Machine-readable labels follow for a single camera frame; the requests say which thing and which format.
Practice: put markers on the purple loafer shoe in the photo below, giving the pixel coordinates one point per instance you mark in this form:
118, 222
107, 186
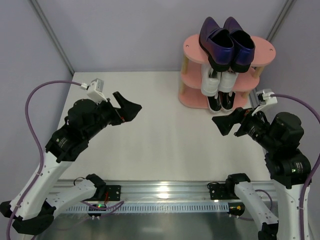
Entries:
244, 46
216, 42

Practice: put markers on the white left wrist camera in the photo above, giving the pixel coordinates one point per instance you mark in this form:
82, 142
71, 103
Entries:
94, 90

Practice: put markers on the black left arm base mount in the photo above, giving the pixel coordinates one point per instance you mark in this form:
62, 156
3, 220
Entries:
113, 193

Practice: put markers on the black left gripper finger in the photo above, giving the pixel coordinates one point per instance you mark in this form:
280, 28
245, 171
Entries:
123, 103
129, 111

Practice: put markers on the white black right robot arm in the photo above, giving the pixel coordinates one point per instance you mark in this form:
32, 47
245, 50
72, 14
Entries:
289, 169

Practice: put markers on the pink shoe shelf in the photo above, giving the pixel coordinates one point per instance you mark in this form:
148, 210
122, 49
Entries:
190, 76

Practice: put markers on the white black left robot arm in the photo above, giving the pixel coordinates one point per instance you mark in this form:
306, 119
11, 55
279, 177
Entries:
35, 211

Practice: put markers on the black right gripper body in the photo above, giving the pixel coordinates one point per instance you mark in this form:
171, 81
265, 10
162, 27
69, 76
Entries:
240, 124

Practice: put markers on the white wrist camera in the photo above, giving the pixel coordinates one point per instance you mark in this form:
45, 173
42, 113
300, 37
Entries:
265, 101
94, 90

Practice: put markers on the white sneaker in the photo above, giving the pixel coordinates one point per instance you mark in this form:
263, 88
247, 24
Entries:
210, 80
227, 81

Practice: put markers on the white slotted cable duct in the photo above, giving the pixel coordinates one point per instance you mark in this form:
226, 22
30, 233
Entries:
161, 207

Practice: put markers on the black canvas sneaker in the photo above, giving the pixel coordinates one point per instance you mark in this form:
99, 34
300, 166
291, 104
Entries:
214, 103
228, 100

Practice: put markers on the aluminium rail frame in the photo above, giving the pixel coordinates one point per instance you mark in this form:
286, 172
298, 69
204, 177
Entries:
164, 191

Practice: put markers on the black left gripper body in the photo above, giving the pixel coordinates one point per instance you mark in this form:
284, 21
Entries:
116, 115

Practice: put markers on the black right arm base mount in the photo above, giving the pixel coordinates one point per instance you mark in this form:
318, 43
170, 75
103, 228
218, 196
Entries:
220, 191

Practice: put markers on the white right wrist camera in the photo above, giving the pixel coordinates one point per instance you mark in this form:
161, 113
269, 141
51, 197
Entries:
265, 101

